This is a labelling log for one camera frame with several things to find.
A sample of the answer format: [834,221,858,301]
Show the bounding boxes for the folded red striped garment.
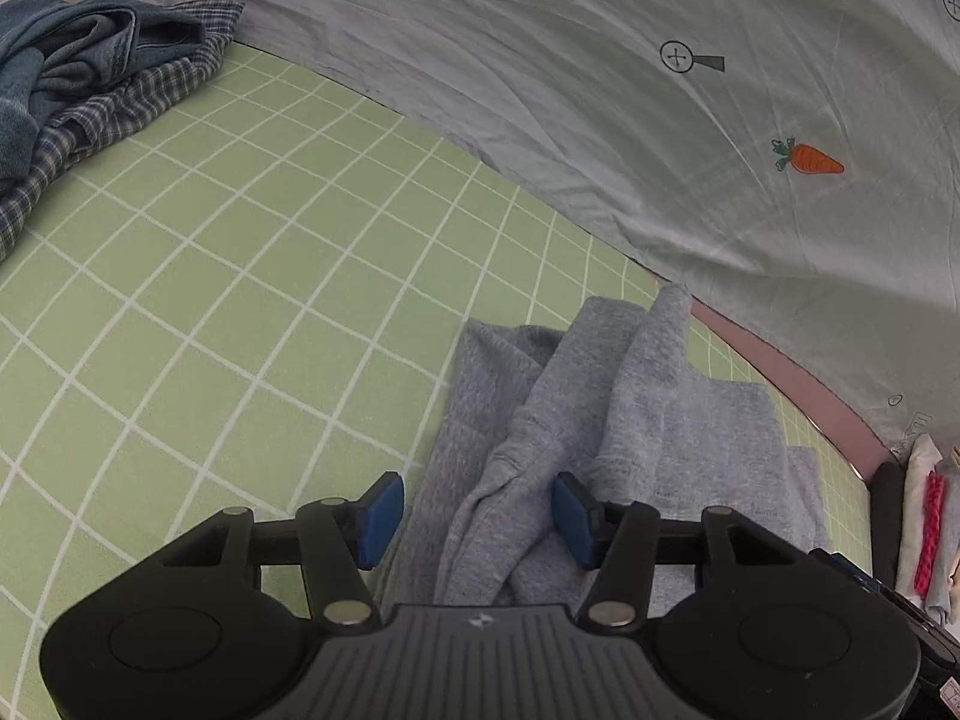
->
[913,472,947,600]

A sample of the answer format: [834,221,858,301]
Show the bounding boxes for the blue plaid shirt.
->
[2,0,244,255]

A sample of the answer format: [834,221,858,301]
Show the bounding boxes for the grey hoodie sweatshirt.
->
[374,286,828,608]

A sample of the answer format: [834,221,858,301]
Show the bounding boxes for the folded white garment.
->
[895,434,942,606]

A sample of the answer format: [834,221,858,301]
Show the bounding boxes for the green grid cutting mat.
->
[0,40,875,720]

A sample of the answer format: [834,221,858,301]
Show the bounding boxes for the blue denim jeans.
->
[2,0,205,190]

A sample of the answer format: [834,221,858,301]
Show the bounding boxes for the light grey printed bedsheet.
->
[148,0,958,445]

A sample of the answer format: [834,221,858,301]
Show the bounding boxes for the folded black garment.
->
[869,461,907,589]

